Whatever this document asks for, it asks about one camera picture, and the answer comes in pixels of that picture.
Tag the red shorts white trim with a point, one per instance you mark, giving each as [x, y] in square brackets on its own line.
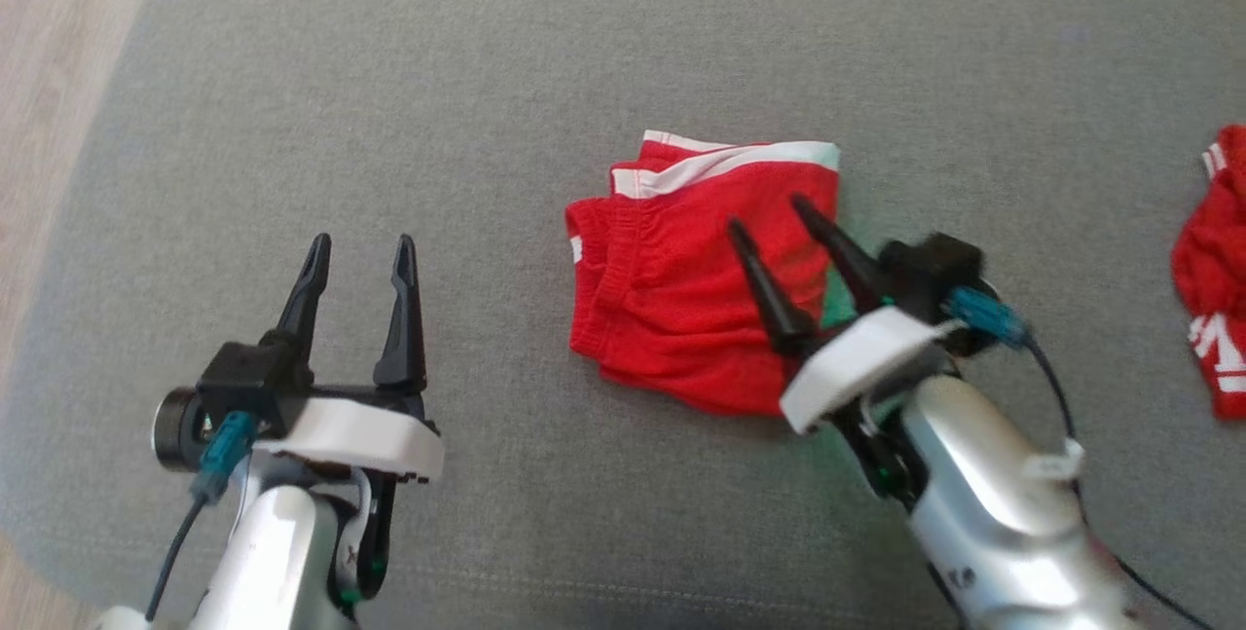
[681, 289]

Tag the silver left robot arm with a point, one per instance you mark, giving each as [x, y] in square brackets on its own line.
[273, 562]

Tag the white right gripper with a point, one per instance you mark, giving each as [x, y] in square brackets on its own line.
[861, 362]

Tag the red jersey shirt white sleeves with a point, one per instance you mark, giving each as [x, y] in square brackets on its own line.
[1217, 270]

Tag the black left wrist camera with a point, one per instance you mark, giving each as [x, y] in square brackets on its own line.
[238, 382]

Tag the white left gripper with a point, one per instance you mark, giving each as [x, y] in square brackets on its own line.
[360, 435]

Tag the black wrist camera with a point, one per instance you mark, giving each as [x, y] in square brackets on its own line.
[934, 270]
[238, 382]

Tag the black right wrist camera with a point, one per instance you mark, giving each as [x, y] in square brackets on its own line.
[934, 270]

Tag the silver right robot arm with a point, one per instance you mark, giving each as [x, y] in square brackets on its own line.
[993, 513]

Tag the large grey sofa seat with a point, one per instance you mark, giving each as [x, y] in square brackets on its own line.
[487, 124]

